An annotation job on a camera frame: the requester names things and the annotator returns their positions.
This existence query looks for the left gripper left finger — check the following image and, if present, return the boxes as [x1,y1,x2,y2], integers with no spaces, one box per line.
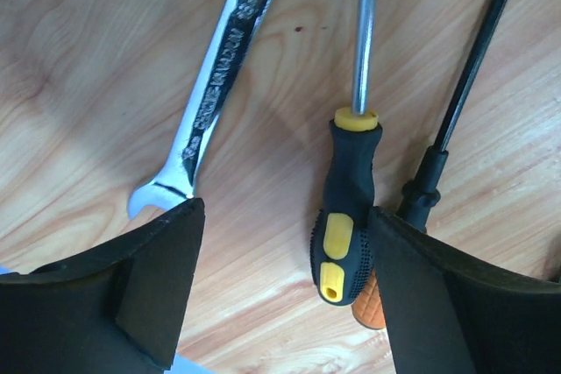
[1,199,205,373]

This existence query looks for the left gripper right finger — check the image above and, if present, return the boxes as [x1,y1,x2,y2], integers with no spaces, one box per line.
[370,207,560,373]

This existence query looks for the black yellow handled screwdriver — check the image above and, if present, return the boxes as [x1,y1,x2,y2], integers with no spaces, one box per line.
[309,0,382,306]

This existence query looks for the silver open-end wrench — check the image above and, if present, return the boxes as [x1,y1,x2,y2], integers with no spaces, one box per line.
[127,0,272,219]

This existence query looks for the orange handled black screwdriver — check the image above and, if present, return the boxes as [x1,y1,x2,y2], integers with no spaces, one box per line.
[350,0,529,331]

